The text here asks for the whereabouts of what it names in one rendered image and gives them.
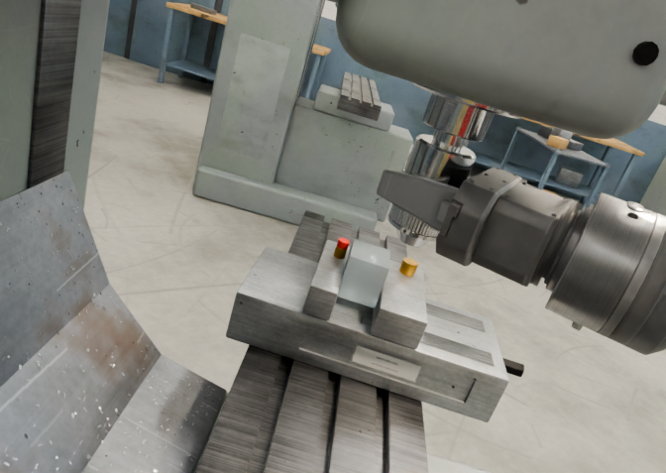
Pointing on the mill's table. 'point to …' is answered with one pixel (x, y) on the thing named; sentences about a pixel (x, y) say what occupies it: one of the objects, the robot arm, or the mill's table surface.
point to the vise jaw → (400, 307)
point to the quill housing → (518, 41)
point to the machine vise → (266, 273)
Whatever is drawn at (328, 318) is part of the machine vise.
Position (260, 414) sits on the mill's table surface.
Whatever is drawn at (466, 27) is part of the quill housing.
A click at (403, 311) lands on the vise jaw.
